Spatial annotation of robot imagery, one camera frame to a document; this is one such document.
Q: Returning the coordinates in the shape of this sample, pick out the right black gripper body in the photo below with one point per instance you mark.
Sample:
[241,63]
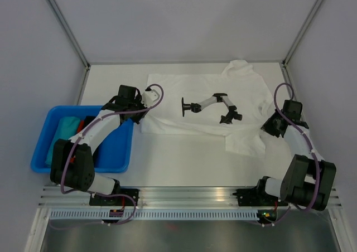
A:
[270,125]

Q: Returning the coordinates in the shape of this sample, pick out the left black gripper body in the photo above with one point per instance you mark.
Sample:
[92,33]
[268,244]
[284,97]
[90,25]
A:
[136,116]

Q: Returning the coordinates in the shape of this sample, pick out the white printed t shirt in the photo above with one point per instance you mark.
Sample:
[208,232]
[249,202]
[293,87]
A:
[233,104]

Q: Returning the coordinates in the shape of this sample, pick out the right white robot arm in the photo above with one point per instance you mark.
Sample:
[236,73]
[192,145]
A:
[308,181]

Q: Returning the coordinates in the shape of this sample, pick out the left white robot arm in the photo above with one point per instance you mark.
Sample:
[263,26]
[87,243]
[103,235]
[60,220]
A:
[72,164]

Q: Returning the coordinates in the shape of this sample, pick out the blue plastic bin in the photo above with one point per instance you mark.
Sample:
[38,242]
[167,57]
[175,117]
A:
[113,153]

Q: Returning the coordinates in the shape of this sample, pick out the black rolled t shirt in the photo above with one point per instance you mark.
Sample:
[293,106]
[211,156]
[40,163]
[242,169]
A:
[87,121]

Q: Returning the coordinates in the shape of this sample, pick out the red rolled t shirt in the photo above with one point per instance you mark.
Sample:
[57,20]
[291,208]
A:
[79,129]

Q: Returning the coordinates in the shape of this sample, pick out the teal rolled t shirt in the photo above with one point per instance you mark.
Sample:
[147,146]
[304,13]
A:
[66,128]

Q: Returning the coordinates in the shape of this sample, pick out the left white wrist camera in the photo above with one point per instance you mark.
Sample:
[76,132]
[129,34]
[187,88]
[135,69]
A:
[150,98]

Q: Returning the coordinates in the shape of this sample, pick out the right aluminium frame post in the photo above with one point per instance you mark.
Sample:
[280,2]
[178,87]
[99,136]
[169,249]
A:
[302,31]

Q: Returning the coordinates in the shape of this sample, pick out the aluminium frame post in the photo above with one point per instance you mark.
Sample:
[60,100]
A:
[55,8]
[302,31]

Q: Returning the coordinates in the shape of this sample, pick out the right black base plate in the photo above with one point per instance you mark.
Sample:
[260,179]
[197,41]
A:
[250,197]

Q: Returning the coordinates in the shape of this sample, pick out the aluminium mounting rail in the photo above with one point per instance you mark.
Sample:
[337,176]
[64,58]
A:
[157,198]

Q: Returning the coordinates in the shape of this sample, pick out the white slotted cable duct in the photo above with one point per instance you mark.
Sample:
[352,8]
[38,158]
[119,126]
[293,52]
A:
[141,214]

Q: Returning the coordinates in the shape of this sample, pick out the left aluminium frame post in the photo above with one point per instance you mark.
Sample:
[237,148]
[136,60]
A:
[55,8]

